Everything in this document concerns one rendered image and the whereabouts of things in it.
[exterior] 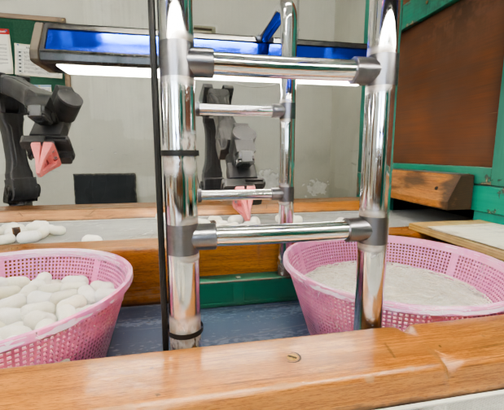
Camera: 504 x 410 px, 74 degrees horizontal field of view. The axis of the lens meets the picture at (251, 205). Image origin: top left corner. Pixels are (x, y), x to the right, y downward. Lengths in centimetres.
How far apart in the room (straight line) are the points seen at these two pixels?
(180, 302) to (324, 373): 11
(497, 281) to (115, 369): 42
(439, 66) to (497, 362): 71
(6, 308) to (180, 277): 23
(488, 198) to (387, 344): 52
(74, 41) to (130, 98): 216
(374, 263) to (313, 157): 274
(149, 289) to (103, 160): 232
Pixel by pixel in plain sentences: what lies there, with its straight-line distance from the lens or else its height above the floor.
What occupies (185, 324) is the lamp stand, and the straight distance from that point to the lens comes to 26.
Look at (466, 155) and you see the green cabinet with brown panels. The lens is 81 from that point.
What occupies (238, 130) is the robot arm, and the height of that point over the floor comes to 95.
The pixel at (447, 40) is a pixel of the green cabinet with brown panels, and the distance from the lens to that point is 91.
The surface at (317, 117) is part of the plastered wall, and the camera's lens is 303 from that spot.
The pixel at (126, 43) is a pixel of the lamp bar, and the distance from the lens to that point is 65.
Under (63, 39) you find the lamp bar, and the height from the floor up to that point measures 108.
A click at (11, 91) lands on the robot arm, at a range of 119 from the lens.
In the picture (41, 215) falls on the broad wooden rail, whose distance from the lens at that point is 94.
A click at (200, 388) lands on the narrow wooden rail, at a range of 22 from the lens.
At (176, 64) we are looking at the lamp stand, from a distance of 23.
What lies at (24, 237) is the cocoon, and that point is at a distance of 71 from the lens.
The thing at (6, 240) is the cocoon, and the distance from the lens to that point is 73.
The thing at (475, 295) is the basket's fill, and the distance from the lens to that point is 51.
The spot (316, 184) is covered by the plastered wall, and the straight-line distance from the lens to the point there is 303.
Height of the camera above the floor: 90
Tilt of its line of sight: 9 degrees down
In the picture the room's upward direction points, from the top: straight up
